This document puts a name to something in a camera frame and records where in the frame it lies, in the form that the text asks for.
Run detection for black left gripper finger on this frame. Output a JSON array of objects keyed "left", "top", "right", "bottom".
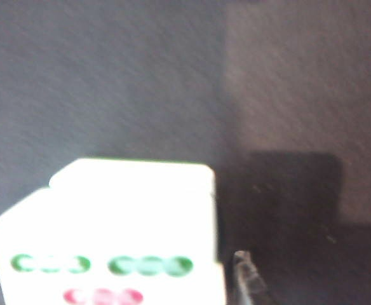
[{"left": 232, "top": 250, "right": 271, "bottom": 305}]

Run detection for black fabric mat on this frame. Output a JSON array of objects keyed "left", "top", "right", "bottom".
[{"left": 0, "top": 0, "right": 371, "bottom": 305}]

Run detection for white green mahjong tile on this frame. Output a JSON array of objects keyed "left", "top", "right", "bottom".
[{"left": 48, "top": 158, "right": 217, "bottom": 193}]

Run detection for five bamboo mahjong tile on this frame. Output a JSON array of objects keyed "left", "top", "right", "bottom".
[{"left": 0, "top": 187, "right": 227, "bottom": 305}]

